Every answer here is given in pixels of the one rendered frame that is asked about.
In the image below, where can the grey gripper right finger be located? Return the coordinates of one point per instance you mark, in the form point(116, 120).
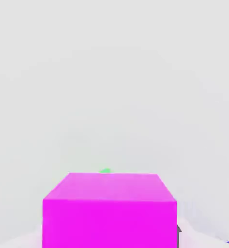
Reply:
point(187, 238)

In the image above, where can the small magenta cube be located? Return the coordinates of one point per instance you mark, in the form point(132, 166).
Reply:
point(109, 222)

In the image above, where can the small green cube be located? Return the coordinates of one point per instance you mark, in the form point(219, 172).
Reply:
point(106, 170)

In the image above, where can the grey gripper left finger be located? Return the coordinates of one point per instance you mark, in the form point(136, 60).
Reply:
point(29, 242)

